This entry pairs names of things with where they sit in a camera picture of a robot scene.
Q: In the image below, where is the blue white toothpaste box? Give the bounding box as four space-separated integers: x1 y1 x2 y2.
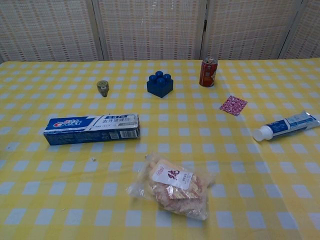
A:
42 112 141 146

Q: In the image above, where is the pink patterned square packet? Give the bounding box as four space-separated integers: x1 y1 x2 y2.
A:
219 94 248 117

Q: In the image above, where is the blue white toothpaste tube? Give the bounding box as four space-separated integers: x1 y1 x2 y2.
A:
252 110 320 142

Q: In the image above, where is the blue toy building block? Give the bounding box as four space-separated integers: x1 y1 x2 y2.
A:
146 70 175 99

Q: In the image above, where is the red drink can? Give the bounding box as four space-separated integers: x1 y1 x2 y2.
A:
198 57 218 88

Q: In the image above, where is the clear plastic snack bag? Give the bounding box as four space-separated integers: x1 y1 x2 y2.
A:
126 152 216 221

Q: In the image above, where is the yellow white checked tablecloth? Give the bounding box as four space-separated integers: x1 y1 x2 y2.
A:
0 58 320 240

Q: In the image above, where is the woven folding screen panel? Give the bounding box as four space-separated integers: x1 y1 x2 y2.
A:
201 0 307 61
92 0 208 61
278 0 320 60
0 0 105 63

